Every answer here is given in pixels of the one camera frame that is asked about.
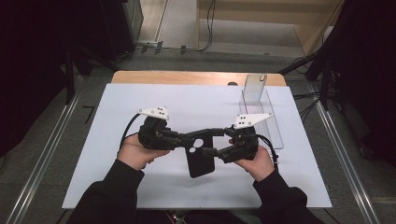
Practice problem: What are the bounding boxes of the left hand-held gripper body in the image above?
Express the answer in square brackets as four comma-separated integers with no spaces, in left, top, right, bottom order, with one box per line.
[137,106,176,151]

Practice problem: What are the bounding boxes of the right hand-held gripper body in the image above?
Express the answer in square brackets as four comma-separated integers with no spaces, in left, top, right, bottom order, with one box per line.
[224,112,274,163]

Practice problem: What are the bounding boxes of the black phone case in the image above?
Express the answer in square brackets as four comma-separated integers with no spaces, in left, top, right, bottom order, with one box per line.
[183,128,226,179]

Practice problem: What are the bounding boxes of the clear plastic tray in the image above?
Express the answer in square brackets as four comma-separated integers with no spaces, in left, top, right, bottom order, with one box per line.
[238,88,285,151]

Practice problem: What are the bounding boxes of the person's right hand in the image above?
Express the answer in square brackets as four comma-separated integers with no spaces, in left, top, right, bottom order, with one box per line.
[229,139,276,183]

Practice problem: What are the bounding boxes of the person's left hand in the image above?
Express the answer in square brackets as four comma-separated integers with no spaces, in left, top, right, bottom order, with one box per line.
[117,133,171,172]

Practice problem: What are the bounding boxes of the black metal stand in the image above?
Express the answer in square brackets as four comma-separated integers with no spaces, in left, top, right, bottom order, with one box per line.
[278,50,332,110]
[64,46,120,105]

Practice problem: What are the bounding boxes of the dark cabinet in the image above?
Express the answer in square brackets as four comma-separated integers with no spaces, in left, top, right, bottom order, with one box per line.
[101,0,145,63]

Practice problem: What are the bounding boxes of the light wooden shelf unit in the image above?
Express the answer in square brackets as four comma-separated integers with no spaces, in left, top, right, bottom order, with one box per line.
[195,0,345,56]

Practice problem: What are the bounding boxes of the dark curtain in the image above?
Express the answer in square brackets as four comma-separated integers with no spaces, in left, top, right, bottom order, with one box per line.
[0,0,106,158]
[323,0,396,167]

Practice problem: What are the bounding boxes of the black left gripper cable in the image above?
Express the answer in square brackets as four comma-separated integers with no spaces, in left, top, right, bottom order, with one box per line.
[119,113,142,151]

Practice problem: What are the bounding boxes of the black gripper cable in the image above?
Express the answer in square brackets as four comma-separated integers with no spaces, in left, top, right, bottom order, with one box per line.
[119,113,142,151]
[256,133,280,165]

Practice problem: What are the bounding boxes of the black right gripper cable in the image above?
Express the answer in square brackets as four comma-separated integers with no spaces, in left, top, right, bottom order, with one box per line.
[256,133,280,165]

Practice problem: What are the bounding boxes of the black floor cables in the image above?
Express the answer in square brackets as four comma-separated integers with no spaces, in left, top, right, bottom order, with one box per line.
[292,91,322,124]

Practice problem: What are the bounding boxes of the aluminium floor rail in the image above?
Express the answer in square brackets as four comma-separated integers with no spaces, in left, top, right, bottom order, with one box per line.
[6,76,84,224]
[312,92,381,224]

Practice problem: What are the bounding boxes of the hanging black cables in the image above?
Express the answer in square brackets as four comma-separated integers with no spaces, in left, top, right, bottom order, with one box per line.
[199,0,218,53]

